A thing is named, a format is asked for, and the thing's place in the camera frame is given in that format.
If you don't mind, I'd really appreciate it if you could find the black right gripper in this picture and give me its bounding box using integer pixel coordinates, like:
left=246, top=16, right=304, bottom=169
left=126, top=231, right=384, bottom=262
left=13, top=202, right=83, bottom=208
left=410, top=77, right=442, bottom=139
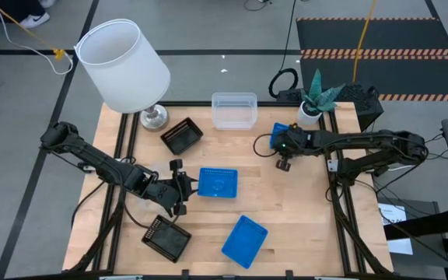
left=272, top=124, right=313, bottom=173

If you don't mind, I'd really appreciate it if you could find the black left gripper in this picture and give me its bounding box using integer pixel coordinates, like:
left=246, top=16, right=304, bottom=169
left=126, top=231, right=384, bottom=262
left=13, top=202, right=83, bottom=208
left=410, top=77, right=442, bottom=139
left=143, top=158, right=201, bottom=217

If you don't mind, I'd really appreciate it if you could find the blue slotted plastic basket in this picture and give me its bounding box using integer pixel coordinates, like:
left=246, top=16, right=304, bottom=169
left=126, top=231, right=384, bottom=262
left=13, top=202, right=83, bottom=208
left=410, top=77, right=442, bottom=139
left=221, top=215, right=269, bottom=270
left=197, top=167, right=240, bottom=199
left=269, top=121, right=292, bottom=151

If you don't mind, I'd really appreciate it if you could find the black slotted plastic basket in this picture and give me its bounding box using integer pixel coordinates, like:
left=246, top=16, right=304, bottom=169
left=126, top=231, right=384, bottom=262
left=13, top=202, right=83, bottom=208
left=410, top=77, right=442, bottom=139
left=159, top=117, right=205, bottom=156
left=141, top=214, right=192, bottom=264

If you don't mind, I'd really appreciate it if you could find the clear plastic bin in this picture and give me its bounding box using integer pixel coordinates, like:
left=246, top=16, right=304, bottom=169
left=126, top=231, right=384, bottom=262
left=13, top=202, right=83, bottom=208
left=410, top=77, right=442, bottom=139
left=211, top=92, right=259, bottom=131
left=213, top=94, right=257, bottom=128

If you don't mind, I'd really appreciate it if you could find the teal plant in white pot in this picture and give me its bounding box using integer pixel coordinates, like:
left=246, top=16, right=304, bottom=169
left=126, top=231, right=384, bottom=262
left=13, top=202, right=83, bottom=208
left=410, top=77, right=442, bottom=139
left=296, top=68, right=346, bottom=126

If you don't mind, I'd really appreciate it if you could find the small black mesh box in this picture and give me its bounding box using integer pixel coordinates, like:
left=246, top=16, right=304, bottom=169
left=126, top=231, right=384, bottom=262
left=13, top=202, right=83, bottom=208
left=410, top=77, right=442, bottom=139
left=276, top=88, right=306, bottom=104

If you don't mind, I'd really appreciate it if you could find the large black mesh box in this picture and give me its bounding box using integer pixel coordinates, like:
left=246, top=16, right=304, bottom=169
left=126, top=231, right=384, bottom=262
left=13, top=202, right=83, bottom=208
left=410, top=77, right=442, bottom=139
left=334, top=84, right=385, bottom=132

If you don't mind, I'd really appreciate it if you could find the white paper sheet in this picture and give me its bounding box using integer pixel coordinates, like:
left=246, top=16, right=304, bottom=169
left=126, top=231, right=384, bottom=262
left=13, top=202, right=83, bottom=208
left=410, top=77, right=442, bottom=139
left=377, top=201, right=408, bottom=227
left=386, top=236, right=415, bottom=256

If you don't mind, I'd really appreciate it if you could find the white shade silver lamp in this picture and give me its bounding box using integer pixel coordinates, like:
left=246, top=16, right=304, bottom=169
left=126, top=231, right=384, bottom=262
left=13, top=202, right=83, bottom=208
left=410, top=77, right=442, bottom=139
left=74, top=18, right=171, bottom=132

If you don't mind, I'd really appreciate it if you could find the black orange-striped floor mat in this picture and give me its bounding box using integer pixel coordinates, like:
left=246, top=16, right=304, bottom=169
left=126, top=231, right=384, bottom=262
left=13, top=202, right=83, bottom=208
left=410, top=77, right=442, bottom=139
left=296, top=16, right=448, bottom=103

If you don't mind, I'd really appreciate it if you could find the black floor stand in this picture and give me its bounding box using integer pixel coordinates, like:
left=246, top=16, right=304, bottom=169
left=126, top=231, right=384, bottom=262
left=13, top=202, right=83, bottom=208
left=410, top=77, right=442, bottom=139
left=383, top=207, right=448, bottom=280

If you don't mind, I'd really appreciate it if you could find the person's leg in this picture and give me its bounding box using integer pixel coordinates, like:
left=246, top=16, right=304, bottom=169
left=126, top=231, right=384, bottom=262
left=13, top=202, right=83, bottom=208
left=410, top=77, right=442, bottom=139
left=0, top=0, right=46, bottom=23

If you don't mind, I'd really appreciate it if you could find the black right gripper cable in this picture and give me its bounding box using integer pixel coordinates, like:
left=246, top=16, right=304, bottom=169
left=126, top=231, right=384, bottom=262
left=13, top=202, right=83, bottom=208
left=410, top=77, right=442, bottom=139
left=252, top=132, right=287, bottom=159

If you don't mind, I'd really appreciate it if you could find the black coiled floor cable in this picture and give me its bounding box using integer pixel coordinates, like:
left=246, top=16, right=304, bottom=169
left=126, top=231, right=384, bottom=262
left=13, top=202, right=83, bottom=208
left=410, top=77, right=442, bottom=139
left=268, top=0, right=300, bottom=100

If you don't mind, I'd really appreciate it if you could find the black aluminium table frame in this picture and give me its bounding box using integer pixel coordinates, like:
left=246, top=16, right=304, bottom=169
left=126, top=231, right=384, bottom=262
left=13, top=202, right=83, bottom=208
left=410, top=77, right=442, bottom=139
left=62, top=100, right=394, bottom=280

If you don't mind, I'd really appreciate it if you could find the yellow cable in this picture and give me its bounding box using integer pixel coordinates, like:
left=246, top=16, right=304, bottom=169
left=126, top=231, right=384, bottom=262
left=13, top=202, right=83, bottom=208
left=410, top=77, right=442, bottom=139
left=0, top=0, right=66, bottom=61
left=351, top=0, right=377, bottom=85

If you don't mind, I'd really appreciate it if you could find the white floor cable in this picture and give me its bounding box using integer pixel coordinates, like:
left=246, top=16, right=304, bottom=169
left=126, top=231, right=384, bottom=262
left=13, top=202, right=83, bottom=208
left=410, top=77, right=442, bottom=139
left=0, top=0, right=74, bottom=76

